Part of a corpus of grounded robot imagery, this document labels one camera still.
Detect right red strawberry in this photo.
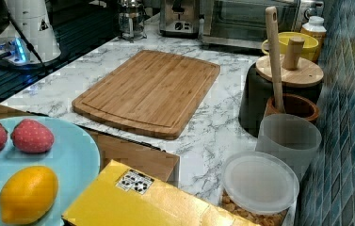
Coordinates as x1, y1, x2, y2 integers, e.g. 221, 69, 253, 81
10, 119, 55, 153

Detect brown wooden mortar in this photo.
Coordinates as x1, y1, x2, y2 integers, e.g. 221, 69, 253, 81
264, 93, 319, 123

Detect yellow lemon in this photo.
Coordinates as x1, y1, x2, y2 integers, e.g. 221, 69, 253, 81
0, 166, 58, 225

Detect bamboo cutting board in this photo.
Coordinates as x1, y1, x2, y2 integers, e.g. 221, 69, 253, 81
73, 50, 220, 139

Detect silver toaster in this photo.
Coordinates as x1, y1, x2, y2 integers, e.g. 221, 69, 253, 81
159, 0, 200, 37

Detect white capped bottle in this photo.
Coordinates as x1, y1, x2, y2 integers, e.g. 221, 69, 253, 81
300, 16, 327, 47

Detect black canister wooden lid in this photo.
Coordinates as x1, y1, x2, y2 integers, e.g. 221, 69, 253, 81
238, 37, 325, 137

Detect wooden pestle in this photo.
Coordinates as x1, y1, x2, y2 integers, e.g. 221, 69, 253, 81
266, 7, 285, 113

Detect translucent plastic cup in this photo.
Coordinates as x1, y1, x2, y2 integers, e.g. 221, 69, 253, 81
255, 114, 322, 181

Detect light blue plate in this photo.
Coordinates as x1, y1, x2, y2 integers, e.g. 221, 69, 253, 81
0, 116, 100, 226

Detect glass french press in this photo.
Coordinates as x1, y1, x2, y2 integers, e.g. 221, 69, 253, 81
118, 0, 146, 41

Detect stainless toaster oven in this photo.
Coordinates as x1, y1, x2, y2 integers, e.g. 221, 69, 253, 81
200, 0, 324, 49

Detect yellow bowl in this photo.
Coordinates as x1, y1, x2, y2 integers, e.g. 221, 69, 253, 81
278, 32, 318, 61

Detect plastic container with nuts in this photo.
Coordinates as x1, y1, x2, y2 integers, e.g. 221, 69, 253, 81
220, 152, 299, 226

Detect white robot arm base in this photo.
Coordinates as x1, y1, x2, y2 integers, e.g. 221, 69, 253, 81
0, 0, 61, 66

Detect yellow cardboard box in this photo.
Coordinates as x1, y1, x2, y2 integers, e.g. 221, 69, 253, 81
62, 161, 257, 226

